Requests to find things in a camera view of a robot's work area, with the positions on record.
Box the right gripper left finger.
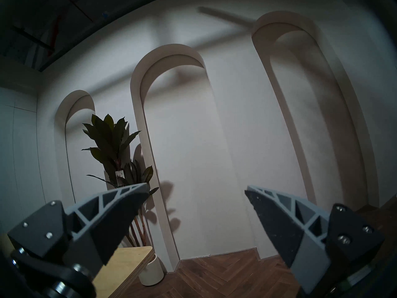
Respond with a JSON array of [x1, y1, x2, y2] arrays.
[[8, 183, 149, 278]]

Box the light wooden table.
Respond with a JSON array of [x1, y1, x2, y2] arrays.
[[92, 245, 155, 298]]

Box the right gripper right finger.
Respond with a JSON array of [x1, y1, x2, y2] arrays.
[[244, 185, 385, 295]]

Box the tall green leafy plant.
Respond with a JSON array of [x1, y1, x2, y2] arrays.
[[81, 114, 160, 248]]

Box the white plant pot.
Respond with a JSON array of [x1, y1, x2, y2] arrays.
[[138, 254, 164, 286]]

